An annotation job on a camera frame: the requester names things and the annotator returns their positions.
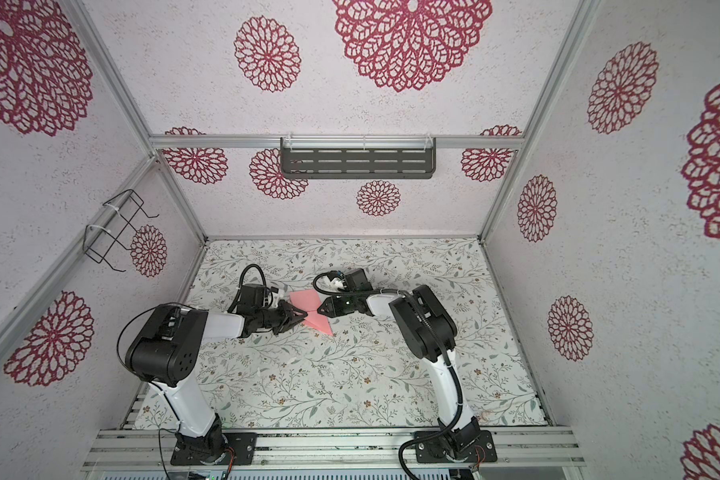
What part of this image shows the dark grey slotted wall shelf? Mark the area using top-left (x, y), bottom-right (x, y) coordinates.
top-left (279, 137), bottom-right (437, 180)

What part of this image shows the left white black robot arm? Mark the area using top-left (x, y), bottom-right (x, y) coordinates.
top-left (121, 300), bottom-right (308, 439)

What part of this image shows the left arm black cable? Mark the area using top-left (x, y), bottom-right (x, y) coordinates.
top-left (227, 263), bottom-right (268, 313)

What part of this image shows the black wire wall rack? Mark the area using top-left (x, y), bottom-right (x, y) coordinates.
top-left (81, 188), bottom-right (159, 273)

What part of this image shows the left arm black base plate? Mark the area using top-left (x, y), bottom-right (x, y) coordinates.
top-left (170, 432), bottom-right (257, 466)

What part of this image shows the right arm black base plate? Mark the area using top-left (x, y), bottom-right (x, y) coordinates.
top-left (414, 431), bottom-right (498, 464)

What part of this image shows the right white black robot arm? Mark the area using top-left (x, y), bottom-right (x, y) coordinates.
top-left (318, 285), bottom-right (480, 449)

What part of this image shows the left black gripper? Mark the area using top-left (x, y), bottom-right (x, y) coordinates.
top-left (256, 299), bottom-right (308, 335)

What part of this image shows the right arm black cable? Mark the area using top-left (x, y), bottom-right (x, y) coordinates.
top-left (311, 271), bottom-right (464, 480)

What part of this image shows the aluminium front rail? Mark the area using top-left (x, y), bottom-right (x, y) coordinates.
top-left (81, 426), bottom-right (586, 472)

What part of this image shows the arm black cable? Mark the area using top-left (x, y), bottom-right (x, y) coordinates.
top-left (311, 271), bottom-right (464, 480)
top-left (227, 263), bottom-right (268, 313)

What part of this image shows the pink square paper sheet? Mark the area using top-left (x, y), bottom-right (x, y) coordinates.
top-left (289, 289), bottom-right (333, 336)

